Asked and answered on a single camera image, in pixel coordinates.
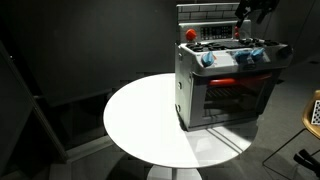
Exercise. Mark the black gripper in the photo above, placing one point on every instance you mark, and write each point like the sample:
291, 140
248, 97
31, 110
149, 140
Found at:
246, 7

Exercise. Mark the left blue stove knob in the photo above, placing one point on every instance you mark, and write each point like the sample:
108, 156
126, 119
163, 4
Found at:
207, 59

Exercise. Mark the grey toy stove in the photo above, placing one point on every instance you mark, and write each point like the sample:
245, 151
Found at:
200, 106

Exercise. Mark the yellow chair with checkerboard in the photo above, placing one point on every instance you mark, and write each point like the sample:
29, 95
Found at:
310, 120

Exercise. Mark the round white table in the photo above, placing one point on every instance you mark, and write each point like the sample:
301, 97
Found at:
141, 119

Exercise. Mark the black clamp on floor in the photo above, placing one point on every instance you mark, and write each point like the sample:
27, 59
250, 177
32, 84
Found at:
306, 160

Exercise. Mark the orange oven door handle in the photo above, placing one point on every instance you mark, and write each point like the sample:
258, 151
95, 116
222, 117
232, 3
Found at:
235, 81

